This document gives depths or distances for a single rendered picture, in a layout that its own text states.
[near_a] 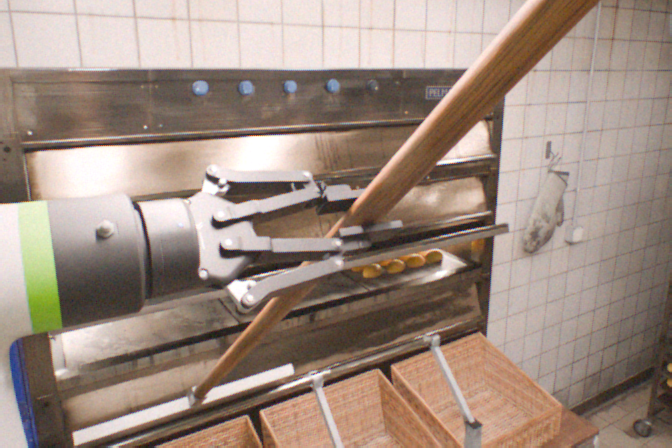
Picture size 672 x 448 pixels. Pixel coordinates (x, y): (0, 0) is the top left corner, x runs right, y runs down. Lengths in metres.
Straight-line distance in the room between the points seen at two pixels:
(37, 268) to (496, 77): 0.31
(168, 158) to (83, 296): 1.33
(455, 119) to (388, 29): 1.66
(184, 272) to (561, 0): 0.30
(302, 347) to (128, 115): 1.08
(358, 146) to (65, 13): 1.04
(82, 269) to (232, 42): 1.40
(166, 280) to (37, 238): 0.09
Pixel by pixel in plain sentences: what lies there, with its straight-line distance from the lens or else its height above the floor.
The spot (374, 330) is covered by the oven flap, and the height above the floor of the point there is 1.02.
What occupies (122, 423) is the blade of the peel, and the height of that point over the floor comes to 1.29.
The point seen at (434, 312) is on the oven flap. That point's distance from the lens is 2.45.
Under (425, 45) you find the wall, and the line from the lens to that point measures 2.13.
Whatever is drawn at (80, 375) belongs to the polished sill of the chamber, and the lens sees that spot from 1.86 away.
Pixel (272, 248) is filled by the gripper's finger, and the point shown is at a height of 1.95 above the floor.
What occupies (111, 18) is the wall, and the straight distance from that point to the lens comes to 1.64.
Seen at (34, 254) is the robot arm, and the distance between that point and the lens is 0.38.
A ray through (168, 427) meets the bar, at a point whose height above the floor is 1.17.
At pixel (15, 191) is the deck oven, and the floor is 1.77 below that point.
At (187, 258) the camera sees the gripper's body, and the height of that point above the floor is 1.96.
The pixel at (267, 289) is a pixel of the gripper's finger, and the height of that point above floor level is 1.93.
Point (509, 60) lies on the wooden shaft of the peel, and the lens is 0.34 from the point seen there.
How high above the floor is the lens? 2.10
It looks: 14 degrees down
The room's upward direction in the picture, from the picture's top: straight up
